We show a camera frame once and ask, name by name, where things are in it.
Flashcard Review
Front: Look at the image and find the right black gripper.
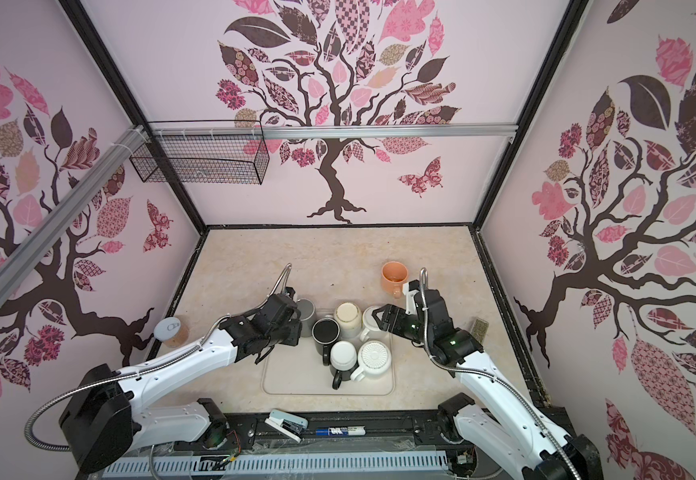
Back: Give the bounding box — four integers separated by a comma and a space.
372, 304, 434, 345

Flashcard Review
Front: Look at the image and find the grey mug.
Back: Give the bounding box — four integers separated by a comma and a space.
297, 298, 316, 338

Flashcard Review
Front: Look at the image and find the peach orange mug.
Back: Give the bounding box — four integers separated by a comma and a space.
381, 261, 409, 299

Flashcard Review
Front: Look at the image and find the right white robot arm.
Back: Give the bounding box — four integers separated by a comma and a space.
371, 281, 603, 479

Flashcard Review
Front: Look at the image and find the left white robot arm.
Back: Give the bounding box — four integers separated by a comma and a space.
59, 287, 301, 474

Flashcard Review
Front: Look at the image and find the white ribbed mug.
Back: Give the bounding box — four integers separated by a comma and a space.
350, 340, 392, 382

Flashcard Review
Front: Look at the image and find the cream mug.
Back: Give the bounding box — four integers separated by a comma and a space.
334, 302, 363, 340

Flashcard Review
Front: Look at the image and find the black and white mug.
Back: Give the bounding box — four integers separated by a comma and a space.
330, 341, 358, 390

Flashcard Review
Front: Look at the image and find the clear plastic tray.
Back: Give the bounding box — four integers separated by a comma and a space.
262, 307, 394, 396

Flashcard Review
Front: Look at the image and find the green spice jar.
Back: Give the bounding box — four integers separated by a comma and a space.
469, 318, 489, 344

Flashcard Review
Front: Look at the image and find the white stapler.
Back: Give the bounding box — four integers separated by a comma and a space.
265, 409, 309, 443

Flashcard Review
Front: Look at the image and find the orange can white lid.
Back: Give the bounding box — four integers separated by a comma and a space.
153, 317, 189, 348

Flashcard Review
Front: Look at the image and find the blue white marker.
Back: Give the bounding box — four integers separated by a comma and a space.
315, 426, 366, 437

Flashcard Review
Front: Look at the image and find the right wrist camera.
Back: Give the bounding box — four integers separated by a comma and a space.
402, 280, 421, 315

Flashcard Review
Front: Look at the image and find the right metal conduit cable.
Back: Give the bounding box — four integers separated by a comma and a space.
417, 267, 583, 480

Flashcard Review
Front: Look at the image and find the metal conduit cable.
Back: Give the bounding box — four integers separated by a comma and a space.
23, 262, 294, 452
417, 267, 583, 480

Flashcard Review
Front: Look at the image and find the left metal conduit cable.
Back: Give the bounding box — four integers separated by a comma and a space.
23, 262, 294, 452

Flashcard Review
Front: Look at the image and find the white slotted cable duct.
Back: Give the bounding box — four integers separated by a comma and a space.
101, 451, 449, 479

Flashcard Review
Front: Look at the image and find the black wire basket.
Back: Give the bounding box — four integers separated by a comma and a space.
129, 120, 271, 185

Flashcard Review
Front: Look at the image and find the back aluminium rail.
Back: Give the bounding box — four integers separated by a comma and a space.
151, 123, 518, 140

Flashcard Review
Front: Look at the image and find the aluminium rail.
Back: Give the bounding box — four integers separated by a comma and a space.
151, 123, 518, 140
0, 125, 147, 307

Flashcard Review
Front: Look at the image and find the left aluminium rail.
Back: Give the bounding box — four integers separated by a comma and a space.
0, 125, 147, 307

